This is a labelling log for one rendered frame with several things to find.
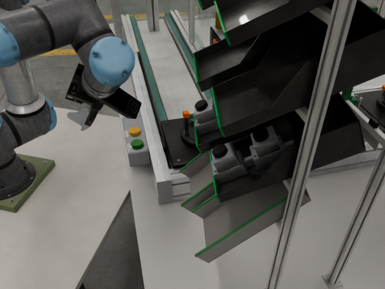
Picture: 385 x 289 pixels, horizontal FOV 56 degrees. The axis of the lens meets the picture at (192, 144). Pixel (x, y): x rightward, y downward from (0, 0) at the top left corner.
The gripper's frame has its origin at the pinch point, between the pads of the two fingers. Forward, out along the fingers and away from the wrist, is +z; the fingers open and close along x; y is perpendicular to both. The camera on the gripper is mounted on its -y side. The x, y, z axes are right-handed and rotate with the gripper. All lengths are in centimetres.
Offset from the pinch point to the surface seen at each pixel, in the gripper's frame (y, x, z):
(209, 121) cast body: -23.5, -1.0, -20.5
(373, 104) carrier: -94, -39, 1
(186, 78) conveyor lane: -37, -40, 52
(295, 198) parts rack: -35, 13, -41
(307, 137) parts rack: -28, 5, -50
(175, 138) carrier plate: -29.5, -3.7, 18.0
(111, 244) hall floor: -43, 43, 115
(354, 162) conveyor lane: -86, -13, -4
